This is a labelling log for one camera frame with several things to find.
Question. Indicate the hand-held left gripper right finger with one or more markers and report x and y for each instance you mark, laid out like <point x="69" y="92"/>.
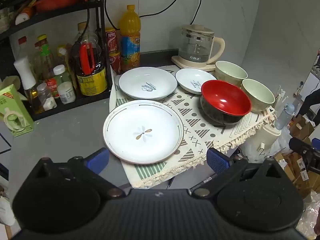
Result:
<point x="217" y="161"/>

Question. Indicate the orange and white bottle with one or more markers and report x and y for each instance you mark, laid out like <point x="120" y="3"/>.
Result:
<point x="22" y="17"/>

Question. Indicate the white plastic sticks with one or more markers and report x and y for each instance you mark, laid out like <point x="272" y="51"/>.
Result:
<point x="281" y="96"/>

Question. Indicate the red drink can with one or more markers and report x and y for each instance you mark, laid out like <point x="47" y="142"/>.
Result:
<point x="112" y="41"/>
<point x="115" y="62"/>

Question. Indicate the orange juice bottle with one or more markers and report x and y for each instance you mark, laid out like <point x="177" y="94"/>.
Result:
<point x="130" y="25"/>

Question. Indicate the small red label bottle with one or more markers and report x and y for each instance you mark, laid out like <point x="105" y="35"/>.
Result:
<point x="52" y="86"/>

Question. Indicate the black metal shelf rack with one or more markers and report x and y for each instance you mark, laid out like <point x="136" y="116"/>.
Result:
<point x="62" y="11"/>

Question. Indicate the red and black bowl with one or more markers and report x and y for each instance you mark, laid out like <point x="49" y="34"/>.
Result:
<point x="225" y="102"/>

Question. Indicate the small blue rimmed white plate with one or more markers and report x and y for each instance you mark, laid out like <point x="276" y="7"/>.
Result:
<point x="192" y="81"/>

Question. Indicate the large blue rimmed white plate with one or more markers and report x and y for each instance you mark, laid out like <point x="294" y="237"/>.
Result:
<point x="147" y="82"/>

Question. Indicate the white capped white label bottle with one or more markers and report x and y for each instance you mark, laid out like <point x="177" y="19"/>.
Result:
<point x="66" y="92"/>

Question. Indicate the cream kettle base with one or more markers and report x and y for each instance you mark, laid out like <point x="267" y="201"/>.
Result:
<point x="185" y="63"/>

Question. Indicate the white plate with flower print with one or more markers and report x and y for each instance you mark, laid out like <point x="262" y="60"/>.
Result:
<point x="142" y="132"/>

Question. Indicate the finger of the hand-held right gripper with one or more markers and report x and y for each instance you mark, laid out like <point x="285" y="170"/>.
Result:
<point x="305" y="151"/>

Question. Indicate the patterned fringed table cloth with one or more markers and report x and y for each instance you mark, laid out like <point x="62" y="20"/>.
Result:
<point x="197" y="130"/>

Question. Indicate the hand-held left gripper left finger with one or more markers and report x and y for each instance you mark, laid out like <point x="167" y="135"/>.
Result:
<point x="97" y="158"/>

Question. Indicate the white capped oil bottle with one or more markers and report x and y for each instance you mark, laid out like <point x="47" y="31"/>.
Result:
<point x="25" y="72"/>

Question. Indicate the person's dark clothing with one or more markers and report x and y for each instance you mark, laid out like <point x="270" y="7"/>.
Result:
<point x="312" y="102"/>

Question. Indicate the red plastic basket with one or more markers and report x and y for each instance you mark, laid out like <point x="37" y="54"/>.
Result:
<point x="57" y="0"/>

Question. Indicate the green label sauce bottle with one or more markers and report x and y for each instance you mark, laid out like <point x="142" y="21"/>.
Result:
<point x="45" y="52"/>

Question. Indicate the glass electric kettle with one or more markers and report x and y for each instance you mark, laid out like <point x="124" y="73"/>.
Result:
<point x="197" y="45"/>

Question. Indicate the small silver capped glass jar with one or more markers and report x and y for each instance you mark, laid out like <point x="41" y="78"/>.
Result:
<point x="46" y="95"/>

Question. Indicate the cream plastic appliance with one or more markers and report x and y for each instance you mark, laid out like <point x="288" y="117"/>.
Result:
<point x="267" y="135"/>

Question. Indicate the red capped clear bottle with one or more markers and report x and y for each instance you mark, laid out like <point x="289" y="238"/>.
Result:
<point x="23" y="47"/>

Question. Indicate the green carton box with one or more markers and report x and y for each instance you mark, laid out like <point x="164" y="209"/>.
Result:
<point x="15" y="115"/>

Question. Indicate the grey blue bottle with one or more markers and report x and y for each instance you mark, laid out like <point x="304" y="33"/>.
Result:
<point x="285" y="115"/>

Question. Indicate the pale green bowl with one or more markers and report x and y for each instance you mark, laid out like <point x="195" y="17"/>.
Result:
<point x="230" y="71"/>
<point x="257" y="96"/>

